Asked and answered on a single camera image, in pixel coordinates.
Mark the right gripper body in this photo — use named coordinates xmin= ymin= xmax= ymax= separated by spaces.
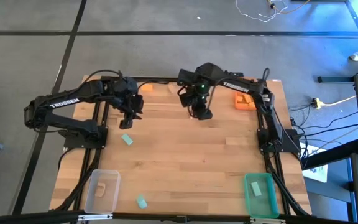
xmin=177 ymin=63 xmax=220 ymax=121

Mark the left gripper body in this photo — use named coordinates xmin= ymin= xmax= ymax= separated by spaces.
xmin=110 ymin=77 xmax=144 ymax=130

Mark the wooden arch block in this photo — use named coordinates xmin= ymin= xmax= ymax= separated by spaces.
xmin=94 ymin=182 xmax=107 ymax=197

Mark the orange plastic bin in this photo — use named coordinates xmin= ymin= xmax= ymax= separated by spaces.
xmin=234 ymin=77 xmax=258 ymax=111

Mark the clear plastic bin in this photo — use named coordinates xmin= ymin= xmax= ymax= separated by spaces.
xmin=83 ymin=169 xmax=122 ymax=215

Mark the green plastic bin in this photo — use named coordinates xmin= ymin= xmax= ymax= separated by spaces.
xmin=242 ymin=172 xmax=280 ymax=218

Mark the black stand foot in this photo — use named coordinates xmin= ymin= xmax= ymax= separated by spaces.
xmin=318 ymin=60 xmax=358 ymax=84

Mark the white paper sheet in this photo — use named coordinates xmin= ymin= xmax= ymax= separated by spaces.
xmin=301 ymin=144 xmax=329 ymax=184

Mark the black floor bar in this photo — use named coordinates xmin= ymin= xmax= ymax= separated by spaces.
xmin=301 ymin=138 xmax=358 ymax=170

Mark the black gantry crossbar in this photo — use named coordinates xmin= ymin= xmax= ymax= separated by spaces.
xmin=0 ymin=210 xmax=358 ymax=224

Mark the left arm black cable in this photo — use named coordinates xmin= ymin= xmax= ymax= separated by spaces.
xmin=81 ymin=68 xmax=169 ymax=91

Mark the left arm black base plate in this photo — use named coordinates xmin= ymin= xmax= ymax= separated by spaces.
xmin=57 ymin=124 xmax=108 ymax=149

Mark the white floor cable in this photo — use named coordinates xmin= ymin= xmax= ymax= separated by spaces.
xmin=235 ymin=0 xmax=289 ymax=23

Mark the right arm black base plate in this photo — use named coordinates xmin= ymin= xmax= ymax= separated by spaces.
xmin=257 ymin=127 xmax=301 ymax=154

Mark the silver corner bracket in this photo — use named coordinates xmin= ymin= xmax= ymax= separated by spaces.
xmin=78 ymin=213 xmax=114 ymax=222
xmin=249 ymin=217 xmax=287 ymax=224

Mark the yellow floor cable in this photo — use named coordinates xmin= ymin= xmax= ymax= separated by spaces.
xmin=320 ymin=95 xmax=357 ymax=107

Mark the black floor cable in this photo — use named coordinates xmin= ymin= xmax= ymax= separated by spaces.
xmin=306 ymin=123 xmax=358 ymax=137
xmin=301 ymin=110 xmax=358 ymax=130

